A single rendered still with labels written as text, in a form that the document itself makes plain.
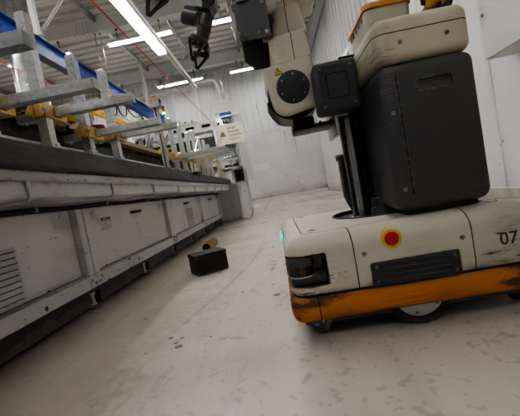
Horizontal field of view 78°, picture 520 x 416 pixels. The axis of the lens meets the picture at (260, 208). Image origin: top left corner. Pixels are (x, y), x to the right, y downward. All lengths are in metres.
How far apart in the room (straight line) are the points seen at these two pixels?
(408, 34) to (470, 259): 0.60
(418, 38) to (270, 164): 10.87
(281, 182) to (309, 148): 1.54
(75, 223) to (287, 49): 1.24
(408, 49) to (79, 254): 1.58
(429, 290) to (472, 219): 0.21
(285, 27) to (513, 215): 0.86
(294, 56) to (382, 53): 0.28
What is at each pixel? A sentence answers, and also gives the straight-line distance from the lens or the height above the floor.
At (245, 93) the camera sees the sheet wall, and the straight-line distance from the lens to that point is 12.25.
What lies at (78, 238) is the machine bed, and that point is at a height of 0.35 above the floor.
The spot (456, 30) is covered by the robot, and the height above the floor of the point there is 0.74.
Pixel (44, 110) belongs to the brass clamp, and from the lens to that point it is 1.37.
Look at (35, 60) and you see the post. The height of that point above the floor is 1.01.
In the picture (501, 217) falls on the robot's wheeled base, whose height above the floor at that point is 0.25.
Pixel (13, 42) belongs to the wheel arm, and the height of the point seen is 0.80.
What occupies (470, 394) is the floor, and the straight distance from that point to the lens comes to 0.76.
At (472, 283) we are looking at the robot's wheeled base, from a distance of 1.00.
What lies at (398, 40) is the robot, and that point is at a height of 0.74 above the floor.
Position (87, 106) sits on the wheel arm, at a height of 0.83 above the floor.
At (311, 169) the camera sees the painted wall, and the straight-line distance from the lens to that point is 11.81.
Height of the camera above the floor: 0.42
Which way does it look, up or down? 3 degrees down
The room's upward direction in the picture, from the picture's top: 10 degrees counter-clockwise
